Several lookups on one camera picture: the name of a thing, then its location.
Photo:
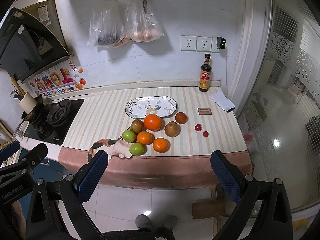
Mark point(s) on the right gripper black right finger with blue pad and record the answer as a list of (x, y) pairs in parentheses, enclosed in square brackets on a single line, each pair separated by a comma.
[(274, 220)]

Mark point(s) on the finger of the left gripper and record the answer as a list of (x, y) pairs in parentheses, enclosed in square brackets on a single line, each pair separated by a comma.
[(34, 157), (9, 150)]

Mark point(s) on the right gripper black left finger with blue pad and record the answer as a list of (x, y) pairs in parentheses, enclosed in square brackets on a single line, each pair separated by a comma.
[(44, 220)]

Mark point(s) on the green apple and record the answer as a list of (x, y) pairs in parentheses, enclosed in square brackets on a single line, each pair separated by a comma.
[(137, 149), (129, 136)]

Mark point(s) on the small orange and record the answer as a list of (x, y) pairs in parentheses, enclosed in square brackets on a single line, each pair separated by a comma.
[(144, 137), (160, 145)]

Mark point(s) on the brown-red apple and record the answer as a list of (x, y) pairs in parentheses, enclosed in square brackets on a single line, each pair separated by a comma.
[(172, 129), (137, 126)]

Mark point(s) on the large orange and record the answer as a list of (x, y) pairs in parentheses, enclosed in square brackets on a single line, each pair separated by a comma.
[(153, 122)]

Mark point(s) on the floral oval ceramic plate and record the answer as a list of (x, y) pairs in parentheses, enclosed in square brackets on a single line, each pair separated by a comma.
[(162, 106)]

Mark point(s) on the dark orange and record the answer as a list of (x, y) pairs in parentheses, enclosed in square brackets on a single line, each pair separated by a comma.
[(181, 118)]

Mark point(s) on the black gas stove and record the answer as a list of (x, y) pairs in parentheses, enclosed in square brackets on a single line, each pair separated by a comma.
[(54, 121)]

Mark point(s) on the utensil holder with tools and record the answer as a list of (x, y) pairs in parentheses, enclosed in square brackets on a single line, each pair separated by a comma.
[(32, 107)]

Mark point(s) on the wooden board on floor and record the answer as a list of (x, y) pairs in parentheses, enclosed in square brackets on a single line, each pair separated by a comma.
[(208, 209)]

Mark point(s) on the grey slipper left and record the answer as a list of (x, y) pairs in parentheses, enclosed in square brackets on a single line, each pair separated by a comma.
[(143, 222)]

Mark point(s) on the grey slipper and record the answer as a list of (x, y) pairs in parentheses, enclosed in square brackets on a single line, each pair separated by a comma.
[(170, 222), (143, 222)]

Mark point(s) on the grey slipper right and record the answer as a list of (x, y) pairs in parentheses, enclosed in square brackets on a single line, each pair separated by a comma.
[(170, 222)]

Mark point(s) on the striped cat-print tablecloth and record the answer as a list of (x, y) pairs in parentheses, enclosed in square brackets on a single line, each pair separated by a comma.
[(186, 164)]

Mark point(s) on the black range hood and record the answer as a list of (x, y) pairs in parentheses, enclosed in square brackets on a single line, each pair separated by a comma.
[(32, 40)]

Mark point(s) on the small brown card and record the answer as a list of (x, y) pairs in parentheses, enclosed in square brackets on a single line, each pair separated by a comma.
[(204, 111)]

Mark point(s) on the folded white cloth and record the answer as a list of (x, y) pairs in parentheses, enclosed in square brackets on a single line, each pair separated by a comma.
[(223, 102)]

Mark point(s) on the clear bag dark contents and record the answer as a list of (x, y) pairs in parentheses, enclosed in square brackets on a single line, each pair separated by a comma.
[(105, 28)]

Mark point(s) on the dark soy sauce bottle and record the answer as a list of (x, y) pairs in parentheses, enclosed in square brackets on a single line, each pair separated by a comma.
[(206, 69)]

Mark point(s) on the clear bag of eggs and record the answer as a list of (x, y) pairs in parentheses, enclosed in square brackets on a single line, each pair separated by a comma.
[(141, 23)]

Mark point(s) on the black plug adapter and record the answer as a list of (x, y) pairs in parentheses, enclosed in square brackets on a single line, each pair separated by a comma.
[(221, 43)]

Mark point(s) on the colourful wall sticker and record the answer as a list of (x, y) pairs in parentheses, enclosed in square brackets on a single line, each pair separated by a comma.
[(65, 77)]

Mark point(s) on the white wall socket left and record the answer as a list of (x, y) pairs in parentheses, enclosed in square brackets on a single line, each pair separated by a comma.
[(188, 43)]

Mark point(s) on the white wall socket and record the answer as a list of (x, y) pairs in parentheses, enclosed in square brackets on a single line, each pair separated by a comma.
[(204, 44), (188, 43)]

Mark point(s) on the white wall socket middle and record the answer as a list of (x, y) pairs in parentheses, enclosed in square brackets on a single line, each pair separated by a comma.
[(204, 44)]

